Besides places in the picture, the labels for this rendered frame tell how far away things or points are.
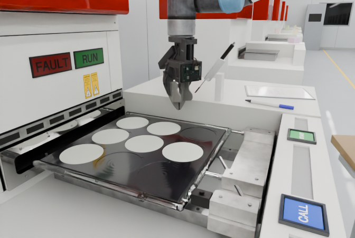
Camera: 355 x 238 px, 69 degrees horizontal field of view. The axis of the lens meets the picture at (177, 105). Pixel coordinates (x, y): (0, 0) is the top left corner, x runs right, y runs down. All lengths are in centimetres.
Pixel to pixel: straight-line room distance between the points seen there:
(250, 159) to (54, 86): 52
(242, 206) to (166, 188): 14
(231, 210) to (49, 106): 49
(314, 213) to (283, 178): 9
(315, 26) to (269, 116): 1216
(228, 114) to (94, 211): 45
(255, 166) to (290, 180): 19
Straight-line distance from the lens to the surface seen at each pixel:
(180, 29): 68
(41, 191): 71
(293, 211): 39
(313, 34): 1289
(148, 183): 53
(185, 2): 68
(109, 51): 87
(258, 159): 67
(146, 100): 89
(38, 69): 69
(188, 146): 66
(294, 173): 49
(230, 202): 47
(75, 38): 76
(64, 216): 62
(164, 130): 75
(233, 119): 79
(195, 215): 54
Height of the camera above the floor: 120
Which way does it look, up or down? 18 degrees down
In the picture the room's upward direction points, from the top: straight up
